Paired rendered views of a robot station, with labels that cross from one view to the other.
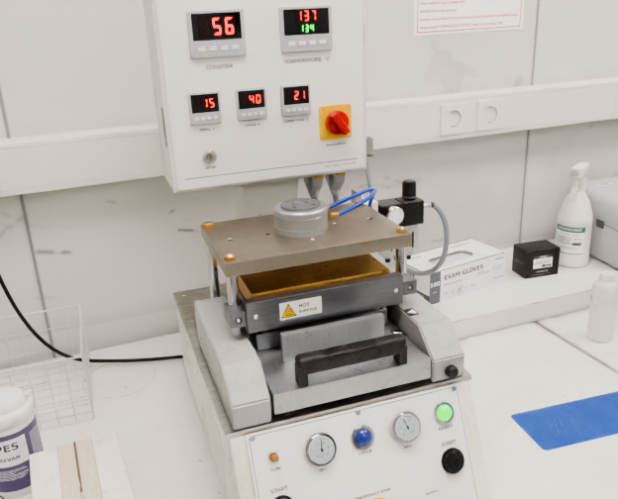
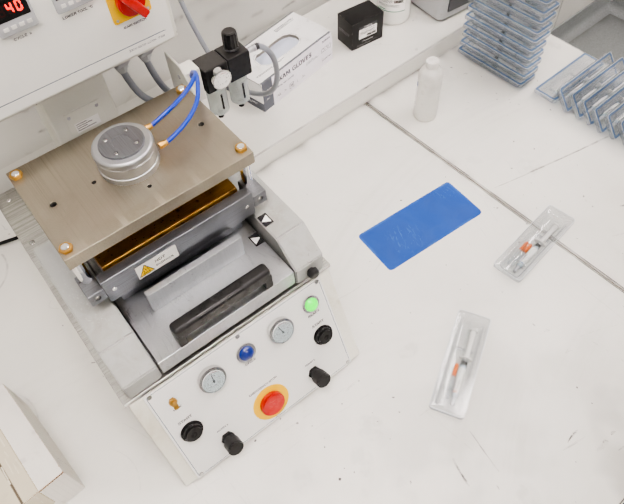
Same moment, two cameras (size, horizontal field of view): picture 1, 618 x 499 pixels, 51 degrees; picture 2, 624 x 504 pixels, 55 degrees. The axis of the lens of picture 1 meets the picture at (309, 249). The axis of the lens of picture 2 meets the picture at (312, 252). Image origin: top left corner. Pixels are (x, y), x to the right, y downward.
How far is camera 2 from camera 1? 40 cm
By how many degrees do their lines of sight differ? 37
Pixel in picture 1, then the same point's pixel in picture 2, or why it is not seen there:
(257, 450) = (157, 403)
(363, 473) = (252, 376)
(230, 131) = not seen: outside the picture
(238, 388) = (122, 369)
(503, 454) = (358, 284)
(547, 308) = (376, 88)
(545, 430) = (388, 246)
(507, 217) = not seen: outside the picture
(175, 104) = not seen: outside the picture
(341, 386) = (218, 328)
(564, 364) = (397, 159)
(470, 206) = not seen: outside the picture
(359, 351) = (228, 301)
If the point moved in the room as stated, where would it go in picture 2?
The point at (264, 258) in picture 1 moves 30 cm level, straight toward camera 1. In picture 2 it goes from (105, 238) to (179, 475)
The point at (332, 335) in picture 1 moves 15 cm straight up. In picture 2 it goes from (195, 273) to (169, 203)
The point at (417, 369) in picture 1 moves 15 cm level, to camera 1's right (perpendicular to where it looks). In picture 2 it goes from (283, 284) to (381, 252)
